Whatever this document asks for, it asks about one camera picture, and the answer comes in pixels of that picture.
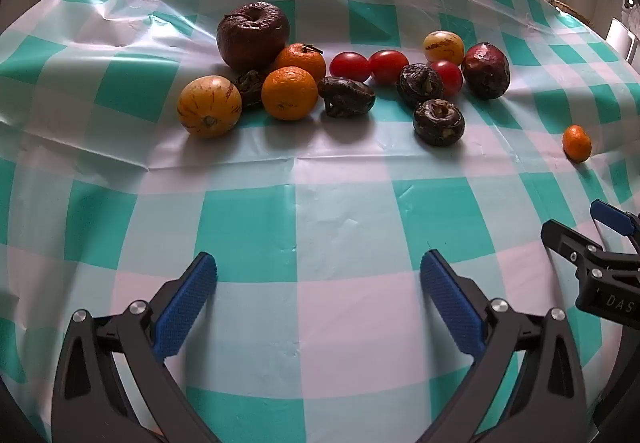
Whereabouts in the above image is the tangerine with stem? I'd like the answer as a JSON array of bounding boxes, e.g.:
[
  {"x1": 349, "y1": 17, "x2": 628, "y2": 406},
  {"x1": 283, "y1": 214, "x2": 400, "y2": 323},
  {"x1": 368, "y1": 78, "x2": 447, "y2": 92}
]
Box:
[{"x1": 272, "y1": 43, "x2": 327, "y2": 84}]

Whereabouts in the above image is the large yellow striped melon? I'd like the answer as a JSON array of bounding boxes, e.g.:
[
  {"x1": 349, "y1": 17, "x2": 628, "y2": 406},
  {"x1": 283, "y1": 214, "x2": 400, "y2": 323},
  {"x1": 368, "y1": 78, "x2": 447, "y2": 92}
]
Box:
[{"x1": 177, "y1": 75, "x2": 243, "y2": 140}]

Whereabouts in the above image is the dark red passion fruit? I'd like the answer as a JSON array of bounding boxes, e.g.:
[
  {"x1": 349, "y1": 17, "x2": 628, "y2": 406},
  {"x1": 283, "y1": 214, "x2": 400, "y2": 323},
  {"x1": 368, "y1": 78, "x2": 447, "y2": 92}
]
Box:
[{"x1": 461, "y1": 42, "x2": 511, "y2": 100}]

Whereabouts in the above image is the dark wrinkled fruit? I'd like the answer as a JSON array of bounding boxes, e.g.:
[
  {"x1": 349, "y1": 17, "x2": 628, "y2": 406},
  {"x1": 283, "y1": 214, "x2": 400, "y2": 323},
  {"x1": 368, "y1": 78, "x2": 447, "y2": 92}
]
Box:
[{"x1": 317, "y1": 76, "x2": 377, "y2": 118}]

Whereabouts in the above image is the wrinkled dark red apple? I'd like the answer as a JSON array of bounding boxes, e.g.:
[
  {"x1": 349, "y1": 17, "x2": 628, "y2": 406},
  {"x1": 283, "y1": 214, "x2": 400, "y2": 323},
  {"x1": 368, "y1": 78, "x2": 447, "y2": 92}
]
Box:
[{"x1": 216, "y1": 1, "x2": 291, "y2": 72}]

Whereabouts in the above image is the white chair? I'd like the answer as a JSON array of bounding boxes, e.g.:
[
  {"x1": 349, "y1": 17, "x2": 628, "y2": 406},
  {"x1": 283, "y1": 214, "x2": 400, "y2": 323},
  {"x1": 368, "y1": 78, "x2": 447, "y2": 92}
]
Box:
[{"x1": 605, "y1": 18, "x2": 640, "y2": 60}]

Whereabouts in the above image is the small orange kumquat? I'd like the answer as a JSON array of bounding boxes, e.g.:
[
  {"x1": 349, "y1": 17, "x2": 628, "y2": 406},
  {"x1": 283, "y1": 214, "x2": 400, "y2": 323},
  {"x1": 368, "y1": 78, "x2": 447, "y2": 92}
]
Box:
[{"x1": 562, "y1": 125, "x2": 593, "y2": 161}]

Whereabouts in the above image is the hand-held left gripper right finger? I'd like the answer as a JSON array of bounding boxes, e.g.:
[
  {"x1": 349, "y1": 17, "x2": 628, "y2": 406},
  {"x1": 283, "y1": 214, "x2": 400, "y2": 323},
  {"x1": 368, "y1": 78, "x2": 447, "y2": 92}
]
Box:
[{"x1": 420, "y1": 249, "x2": 588, "y2": 443}]

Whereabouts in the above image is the red cherry tomato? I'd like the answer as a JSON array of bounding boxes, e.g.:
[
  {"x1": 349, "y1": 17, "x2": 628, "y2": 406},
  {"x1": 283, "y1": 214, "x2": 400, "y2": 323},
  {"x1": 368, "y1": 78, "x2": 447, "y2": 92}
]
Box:
[
  {"x1": 430, "y1": 60, "x2": 464, "y2": 97},
  {"x1": 368, "y1": 49, "x2": 410, "y2": 85},
  {"x1": 329, "y1": 51, "x2": 372, "y2": 82}
]

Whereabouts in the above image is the small yellow striped fruit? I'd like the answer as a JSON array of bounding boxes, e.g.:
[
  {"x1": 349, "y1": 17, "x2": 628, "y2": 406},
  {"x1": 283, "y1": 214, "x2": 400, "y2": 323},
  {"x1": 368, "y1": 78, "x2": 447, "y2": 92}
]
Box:
[{"x1": 423, "y1": 31, "x2": 465, "y2": 66}]

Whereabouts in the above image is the teal checkered tablecloth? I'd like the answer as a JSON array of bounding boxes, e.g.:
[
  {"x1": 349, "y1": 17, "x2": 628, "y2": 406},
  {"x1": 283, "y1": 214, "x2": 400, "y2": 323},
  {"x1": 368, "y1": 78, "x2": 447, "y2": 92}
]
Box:
[{"x1": 0, "y1": 0, "x2": 640, "y2": 443}]

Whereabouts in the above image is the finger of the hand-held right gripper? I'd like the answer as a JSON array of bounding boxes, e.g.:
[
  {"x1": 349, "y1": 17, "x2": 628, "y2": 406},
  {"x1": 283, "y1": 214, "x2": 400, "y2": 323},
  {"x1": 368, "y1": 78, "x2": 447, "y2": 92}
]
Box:
[
  {"x1": 541, "y1": 219, "x2": 606, "y2": 270},
  {"x1": 590, "y1": 199, "x2": 640, "y2": 239}
]

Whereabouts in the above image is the dark water chestnut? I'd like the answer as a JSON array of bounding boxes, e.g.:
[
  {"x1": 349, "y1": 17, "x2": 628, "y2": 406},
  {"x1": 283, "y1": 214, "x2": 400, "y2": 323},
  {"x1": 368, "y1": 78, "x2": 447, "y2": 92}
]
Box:
[
  {"x1": 396, "y1": 63, "x2": 445, "y2": 108},
  {"x1": 235, "y1": 70, "x2": 268, "y2": 111},
  {"x1": 412, "y1": 99, "x2": 466, "y2": 147}
]

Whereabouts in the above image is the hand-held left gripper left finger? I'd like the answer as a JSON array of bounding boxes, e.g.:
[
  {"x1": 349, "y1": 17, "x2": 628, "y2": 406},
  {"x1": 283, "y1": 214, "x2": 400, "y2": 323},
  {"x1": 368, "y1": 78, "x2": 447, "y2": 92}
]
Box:
[{"x1": 51, "y1": 251, "x2": 221, "y2": 443}]

